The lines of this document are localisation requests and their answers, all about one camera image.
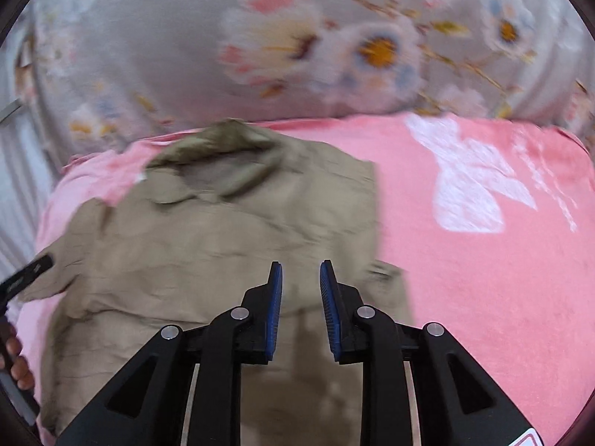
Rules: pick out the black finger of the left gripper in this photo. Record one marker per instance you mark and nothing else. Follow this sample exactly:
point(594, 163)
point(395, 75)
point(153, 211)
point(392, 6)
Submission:
point(23, 278)

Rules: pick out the pink printed blanket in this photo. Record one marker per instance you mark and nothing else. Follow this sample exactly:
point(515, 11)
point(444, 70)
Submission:
point(492, 223)

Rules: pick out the white curtain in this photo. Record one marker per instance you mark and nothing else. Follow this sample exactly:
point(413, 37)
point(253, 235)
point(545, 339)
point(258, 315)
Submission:
point(26, 176)

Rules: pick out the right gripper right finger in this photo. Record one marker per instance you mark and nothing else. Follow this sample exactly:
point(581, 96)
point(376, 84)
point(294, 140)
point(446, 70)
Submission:
point(420, 386)

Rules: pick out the grey floral duvet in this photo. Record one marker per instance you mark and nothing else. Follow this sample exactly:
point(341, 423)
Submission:
point(96, 75)

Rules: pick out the person's left hand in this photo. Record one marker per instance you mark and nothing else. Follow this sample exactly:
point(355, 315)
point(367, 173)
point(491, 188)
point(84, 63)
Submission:
point(20, 369)

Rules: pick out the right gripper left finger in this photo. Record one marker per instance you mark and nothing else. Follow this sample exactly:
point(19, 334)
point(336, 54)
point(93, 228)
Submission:
point(184, 386)

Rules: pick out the tan quilted jacket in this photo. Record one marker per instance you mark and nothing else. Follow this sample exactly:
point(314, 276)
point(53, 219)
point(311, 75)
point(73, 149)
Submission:
point(209, 215)

